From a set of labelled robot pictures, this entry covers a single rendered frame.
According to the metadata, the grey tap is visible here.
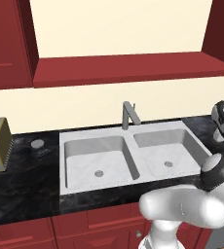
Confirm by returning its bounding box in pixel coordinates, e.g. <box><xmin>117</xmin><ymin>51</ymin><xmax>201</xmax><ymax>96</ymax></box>
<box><xmin>121</xmin><ymin>100</ymin><xmax>142</xmax><ymax>131</ymax></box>

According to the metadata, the red wall shelf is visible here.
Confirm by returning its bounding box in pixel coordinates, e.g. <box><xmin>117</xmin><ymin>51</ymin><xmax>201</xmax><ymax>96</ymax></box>
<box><xmin>32</xmin><ymin>51</ymin><xmax>224</xmax><ymax>89</ymax></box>

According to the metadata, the red drawer front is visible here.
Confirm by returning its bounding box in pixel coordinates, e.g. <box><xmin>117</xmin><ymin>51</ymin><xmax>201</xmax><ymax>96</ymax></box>
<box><xmin>0</xmin><ymin>217</ymin><xmax>56</xmax><ymax>249</ymax></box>
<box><xmin>51</xmin><ymin>201</ymin><xmax>148</xmax><ymax>237</ymax></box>

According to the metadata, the red wall cabinet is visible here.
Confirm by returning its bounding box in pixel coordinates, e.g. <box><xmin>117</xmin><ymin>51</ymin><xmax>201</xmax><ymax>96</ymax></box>
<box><xmin>201</xmin><ymin>0</ymin><xmax>224</xmax><ymax>66</ymax></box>

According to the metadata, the grey dishwasher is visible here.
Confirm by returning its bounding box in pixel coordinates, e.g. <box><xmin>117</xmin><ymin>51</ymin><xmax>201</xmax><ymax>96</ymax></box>
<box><xmin>205</xmin><ymin>217</ymin><xmax>224</xmax><ymax>249</ymax></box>

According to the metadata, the white double sink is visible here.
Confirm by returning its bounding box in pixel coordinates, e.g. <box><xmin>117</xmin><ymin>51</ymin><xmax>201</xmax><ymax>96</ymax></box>
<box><xmin>58</xmin><ymin>120</ymin><xmax>214</xmax><ymax>196</ymax></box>

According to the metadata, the red base cabinet door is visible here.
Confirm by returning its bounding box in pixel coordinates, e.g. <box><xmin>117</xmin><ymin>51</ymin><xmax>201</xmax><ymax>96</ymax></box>
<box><xmin>174</xmin><ymin>223</ymin><xmax>213</xmax><ymax>249</ymax></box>
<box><xmin>56</xmin><ymin>225</ymin><xmax>148</xmax><ymax>249</ymax></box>

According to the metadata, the red wall cabinet door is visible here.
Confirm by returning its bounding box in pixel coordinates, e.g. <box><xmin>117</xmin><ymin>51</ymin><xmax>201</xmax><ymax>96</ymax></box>
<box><xmin>0</xmin><ymin>0</ymin><xmax>34</xmax><ymax>90</ymax></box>

